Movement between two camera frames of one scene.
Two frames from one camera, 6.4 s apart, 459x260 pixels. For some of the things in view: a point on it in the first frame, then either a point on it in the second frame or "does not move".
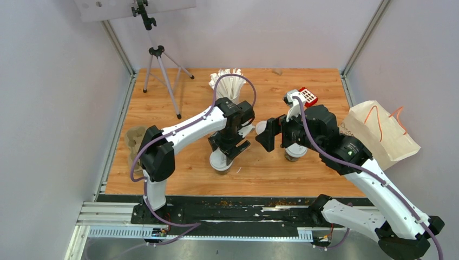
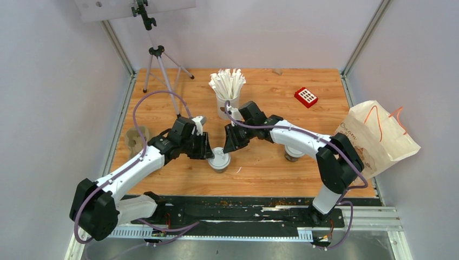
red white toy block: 311,99 does not move
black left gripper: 216,141 -> 205,151
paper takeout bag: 385,140 does not move
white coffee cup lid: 218,161 does not move
